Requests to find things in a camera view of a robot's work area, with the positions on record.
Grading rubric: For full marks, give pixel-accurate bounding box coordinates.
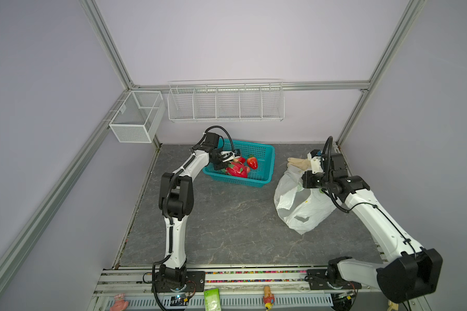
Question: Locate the green packet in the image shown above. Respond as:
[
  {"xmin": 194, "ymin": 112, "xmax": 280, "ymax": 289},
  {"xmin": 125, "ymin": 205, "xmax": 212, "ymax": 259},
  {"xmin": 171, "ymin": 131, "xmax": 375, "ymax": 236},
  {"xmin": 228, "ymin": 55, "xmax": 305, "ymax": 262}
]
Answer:
[{"xmin": 204, "ymin": 288, "xmax": 222, "ymax": 311}]

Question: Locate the small orange toy figure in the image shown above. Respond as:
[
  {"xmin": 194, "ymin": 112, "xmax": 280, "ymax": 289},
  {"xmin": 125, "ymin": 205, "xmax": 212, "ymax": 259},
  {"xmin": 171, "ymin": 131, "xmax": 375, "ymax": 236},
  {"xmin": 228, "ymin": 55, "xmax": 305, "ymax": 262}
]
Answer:
[{"xmin": 263, "ymin": 286, "xmax": 275, "ymax": 310}]

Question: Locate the red fake strawberry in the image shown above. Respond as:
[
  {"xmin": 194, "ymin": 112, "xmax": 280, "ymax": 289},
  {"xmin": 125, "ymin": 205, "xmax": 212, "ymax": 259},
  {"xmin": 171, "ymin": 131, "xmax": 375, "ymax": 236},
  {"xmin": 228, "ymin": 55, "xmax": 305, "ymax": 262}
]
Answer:
[{"xmin": 246, "ymin": 155, "xmax": 258, "ymax": 170}]

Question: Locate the white wire wall shelf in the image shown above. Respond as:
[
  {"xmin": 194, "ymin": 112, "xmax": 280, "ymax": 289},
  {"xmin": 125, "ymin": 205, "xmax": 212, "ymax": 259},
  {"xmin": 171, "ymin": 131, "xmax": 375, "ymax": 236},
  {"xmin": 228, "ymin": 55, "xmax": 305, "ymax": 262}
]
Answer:
[{"xmin": 167, "ymin": 79, "xmax": 285, "ymax": 123}]

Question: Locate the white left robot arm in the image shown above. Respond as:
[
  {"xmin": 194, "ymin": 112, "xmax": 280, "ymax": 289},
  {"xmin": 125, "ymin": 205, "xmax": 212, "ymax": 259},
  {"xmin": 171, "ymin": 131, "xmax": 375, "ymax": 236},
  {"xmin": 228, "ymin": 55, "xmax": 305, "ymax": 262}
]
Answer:
[{"xmin": 152, "ymin": 125, "xmax": 239, "ymax": 292}]

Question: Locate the white plastic bag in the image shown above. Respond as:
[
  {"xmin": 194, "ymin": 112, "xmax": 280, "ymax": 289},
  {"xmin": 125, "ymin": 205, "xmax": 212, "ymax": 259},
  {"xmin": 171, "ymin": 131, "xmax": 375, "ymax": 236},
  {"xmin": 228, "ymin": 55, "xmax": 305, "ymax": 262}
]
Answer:
[{"xmin": 274, "ymin": 165, "xmax": 336, "ymax": 235}]

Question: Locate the pink toy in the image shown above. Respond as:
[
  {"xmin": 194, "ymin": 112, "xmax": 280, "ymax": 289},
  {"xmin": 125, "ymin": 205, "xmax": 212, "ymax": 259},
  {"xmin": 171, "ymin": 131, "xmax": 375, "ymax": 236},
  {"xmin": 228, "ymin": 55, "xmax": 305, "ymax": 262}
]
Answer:
[{"xmin": 110, "ymin": 294, "xmax": 129, "ymax": 311}]

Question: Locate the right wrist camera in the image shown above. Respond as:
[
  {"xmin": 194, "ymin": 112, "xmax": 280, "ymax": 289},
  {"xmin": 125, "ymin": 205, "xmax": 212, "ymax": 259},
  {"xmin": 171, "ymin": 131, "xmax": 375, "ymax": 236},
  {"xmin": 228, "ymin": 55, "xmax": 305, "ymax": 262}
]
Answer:
[{"xmin": 307, "ymin": 149, "xmax": 324, "ymax": 174}]

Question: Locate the white wire mesh box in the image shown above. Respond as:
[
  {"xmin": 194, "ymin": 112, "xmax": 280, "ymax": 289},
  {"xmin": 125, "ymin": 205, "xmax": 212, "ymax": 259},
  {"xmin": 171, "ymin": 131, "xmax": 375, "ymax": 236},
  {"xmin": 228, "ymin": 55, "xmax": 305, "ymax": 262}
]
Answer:
[{"xmin": 109, "ymin": 91, "xmax": 166, "ymax": 143}]

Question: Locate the yellow work glove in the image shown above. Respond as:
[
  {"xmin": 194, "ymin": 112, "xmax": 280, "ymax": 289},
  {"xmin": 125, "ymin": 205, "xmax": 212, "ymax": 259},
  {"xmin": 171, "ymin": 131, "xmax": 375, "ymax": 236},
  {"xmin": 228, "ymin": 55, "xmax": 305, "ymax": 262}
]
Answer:
[{"xmin": 287, "ymin": 158, "xmax": 311, "ymax": 171}]

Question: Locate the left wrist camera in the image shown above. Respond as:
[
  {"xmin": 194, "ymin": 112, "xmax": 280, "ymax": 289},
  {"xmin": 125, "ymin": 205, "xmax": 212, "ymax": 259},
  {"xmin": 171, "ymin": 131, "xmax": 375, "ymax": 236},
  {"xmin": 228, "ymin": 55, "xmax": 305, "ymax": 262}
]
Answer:
[{"xmin": 219, "ymin": 151, "xmax": 237, "ymax": 163}]

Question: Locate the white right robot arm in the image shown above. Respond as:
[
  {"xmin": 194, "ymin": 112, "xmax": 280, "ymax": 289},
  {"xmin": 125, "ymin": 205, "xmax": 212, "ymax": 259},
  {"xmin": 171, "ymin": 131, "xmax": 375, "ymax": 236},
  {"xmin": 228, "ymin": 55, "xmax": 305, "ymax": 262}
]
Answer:
[{"xmin": 302, "ymin": 137, "xmax": 443, "ymax": 303}]

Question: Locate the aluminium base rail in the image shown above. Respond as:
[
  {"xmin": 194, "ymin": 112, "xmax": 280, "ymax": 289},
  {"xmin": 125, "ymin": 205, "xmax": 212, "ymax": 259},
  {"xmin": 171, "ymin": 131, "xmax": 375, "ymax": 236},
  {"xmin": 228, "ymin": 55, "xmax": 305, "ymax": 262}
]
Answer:
[{"xmin": 86, "ymin": 265, "xmax": 433, "ymax": 311}]

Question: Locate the teal plastic basket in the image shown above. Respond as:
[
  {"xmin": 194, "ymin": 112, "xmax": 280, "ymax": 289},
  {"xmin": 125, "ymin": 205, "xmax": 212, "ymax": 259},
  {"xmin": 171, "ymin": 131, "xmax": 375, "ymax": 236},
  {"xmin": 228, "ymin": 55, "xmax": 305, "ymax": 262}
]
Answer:
[{"xmin": 202, "ymin": 138, "xmax": 276, "ymax": 189}]

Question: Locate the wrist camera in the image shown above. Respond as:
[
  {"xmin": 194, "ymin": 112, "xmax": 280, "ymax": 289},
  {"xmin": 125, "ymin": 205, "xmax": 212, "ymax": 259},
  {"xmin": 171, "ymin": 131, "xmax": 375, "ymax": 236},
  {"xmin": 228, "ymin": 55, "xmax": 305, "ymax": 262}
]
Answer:
[
  {"xmin": 307, "ymin": 149, "xmax": 324, "ymax": 174},
  {"xmin": 219, "ymin": 151, "xmax": 237, "ymax": 163}
]

